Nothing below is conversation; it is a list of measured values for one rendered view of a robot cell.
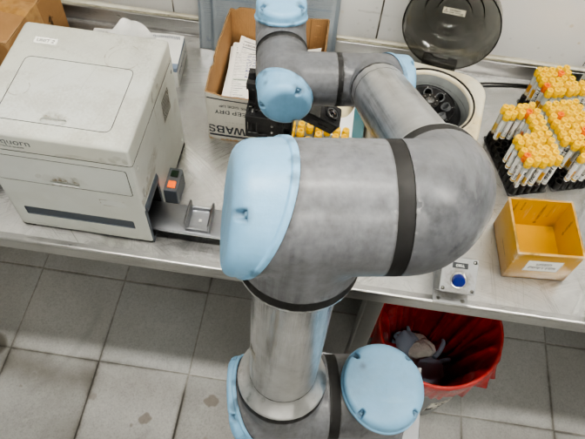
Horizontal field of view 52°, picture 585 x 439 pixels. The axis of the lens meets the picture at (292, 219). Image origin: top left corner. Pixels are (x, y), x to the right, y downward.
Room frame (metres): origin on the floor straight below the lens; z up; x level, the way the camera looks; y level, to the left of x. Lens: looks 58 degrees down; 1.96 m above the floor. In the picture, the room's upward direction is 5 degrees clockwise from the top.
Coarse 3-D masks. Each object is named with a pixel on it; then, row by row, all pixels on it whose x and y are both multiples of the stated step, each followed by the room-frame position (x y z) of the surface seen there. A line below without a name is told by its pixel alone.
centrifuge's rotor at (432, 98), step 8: (416, 88) 1.00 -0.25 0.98; (424, 88) 1.01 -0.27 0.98; (432, 88) 1.01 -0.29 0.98; (424, 96) 0.97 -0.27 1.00; (432, 96) 0.97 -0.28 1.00; (440, 96) 1.00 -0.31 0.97; (448, 96) 0.99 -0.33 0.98; (432, 104) 0.95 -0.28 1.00; (440, 104) 0.97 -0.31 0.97; (448, 104) 0.96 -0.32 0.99; (456, 104) 0.98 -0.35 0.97; (440, 112) 0.94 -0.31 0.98; (448, 112) 0.94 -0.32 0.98; (456, 112) 0.95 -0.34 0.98; (448, 120) 0.91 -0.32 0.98; (456, 120) 0.93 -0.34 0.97
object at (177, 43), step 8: (120, 24) 1.12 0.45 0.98; (128, 24) 1.12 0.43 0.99; (136, 24) 1.12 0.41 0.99; (112, 32) 1.10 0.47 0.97; (120, 32) 1.11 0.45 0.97; (128, 32) 1.11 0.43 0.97; (136, 32) 1.11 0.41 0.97; (144, 32) 1.10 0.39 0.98; (168, 40) 1.14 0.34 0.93; (176, 40) 1.14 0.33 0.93; (184, 40) 1.15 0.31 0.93; (176, 48) 1.11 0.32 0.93; (184, 48) 1.14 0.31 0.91; (176, 56) 1.08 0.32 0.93; (184, 56) 1.13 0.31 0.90; (176, 64) 1.05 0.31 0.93; (184, 64) 1.11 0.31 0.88; (176, 72) 1.04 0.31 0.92; (176, 80) 1.04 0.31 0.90
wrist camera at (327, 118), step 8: (312, 112) 0.69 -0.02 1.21; (320, 112) 0.70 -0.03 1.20; (328, 112) 0.71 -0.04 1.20; (336, 112) 0.71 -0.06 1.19; (304, 120) 0.69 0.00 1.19; (312, 120) 0.69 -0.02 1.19; (320, 120) 0.69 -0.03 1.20; (328, 120) 0.69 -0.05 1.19; (336, 120) 0.70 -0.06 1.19; (320, 128) 0.69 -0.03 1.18; (328, 128) 0.69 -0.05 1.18; (336, 128) 0.69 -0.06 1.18
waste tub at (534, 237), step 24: (504, 216) 0.70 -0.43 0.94; (528, 216) 0.73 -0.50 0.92; (552, 216) 0.73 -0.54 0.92; (504, 240) 0.66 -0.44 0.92; (528, 240) 0.69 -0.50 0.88; (552, 240) 0.69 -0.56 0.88; (576, 240) 0.65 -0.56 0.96; (504, 264) 0.61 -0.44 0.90; (528, 264) 0.60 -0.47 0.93; (552, 264) 0.60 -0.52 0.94; (576, 264) 0.60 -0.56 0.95
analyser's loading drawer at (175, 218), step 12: (156, 204) 0.67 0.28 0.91; (168, 204) 0.67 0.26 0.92; (156, 216) 0.64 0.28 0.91; (168, 216) 0.64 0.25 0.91; (180, 216) 0.65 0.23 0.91; (192, 216) 0.65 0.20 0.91; (204, 216) 0.65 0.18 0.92; (216, 216) 0.65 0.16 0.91; (156, 228) 0.61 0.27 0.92; (168, 228) 0.61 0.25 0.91; (180, 228) 0.62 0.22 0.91; (192, 228) 0.61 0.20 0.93; (204, 228) 0.62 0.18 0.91; (216, 228) 0.62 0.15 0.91
